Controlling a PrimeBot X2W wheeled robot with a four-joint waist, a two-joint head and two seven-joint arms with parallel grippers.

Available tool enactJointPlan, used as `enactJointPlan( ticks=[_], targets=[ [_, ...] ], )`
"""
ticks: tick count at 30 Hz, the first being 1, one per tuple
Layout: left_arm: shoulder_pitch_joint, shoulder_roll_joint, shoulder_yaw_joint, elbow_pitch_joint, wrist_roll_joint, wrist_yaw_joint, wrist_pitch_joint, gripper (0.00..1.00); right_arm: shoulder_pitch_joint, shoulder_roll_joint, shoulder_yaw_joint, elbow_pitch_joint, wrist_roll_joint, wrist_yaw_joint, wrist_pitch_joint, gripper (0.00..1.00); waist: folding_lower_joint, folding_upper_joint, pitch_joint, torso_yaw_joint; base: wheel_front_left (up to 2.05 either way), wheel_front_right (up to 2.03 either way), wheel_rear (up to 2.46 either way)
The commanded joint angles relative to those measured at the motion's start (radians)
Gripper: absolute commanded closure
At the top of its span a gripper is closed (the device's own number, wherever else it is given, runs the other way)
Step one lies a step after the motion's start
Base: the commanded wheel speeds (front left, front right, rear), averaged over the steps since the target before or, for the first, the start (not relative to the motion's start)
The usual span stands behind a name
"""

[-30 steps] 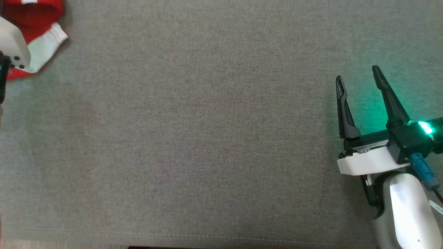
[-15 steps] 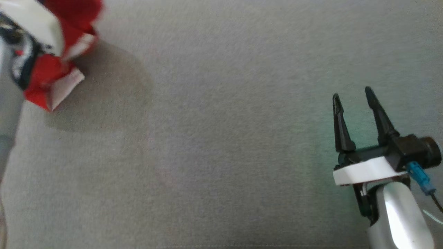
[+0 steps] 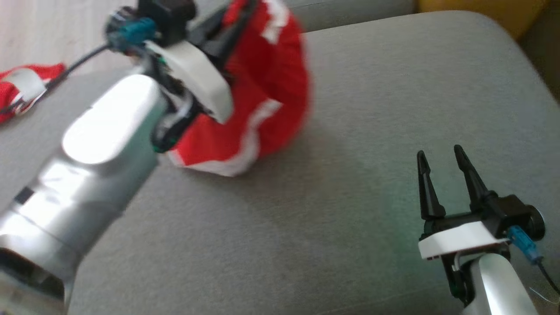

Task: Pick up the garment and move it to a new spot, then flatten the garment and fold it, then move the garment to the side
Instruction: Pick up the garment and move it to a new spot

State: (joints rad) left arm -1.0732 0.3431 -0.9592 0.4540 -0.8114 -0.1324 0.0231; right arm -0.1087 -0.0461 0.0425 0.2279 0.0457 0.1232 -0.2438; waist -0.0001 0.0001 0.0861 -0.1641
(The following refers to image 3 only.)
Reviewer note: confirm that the small grey sofa cushion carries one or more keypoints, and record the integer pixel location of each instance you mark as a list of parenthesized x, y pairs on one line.
[(350, 13)]

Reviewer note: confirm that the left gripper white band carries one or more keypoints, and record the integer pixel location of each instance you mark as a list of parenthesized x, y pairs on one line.
[(201, 78)]

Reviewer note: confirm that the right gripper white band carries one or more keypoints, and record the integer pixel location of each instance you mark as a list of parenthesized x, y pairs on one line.
[(459, 240)]

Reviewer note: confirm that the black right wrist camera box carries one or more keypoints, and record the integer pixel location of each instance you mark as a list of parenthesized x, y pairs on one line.
[(516, 214)]

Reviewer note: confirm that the large grey sofa seat cushion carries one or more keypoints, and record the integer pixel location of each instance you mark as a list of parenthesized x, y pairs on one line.
[(332, 210)]

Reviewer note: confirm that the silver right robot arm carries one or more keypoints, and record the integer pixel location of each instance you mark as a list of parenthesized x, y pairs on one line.
[(498, 284)]

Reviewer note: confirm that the red shorts with white trim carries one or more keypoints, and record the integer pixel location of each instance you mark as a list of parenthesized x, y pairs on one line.
[(267, 87)]

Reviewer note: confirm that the red shirt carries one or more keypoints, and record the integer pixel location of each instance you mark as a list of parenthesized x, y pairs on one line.
[(26, 87)]

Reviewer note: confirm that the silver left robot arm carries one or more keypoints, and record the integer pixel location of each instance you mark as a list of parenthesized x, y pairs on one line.
[(87, 153)]

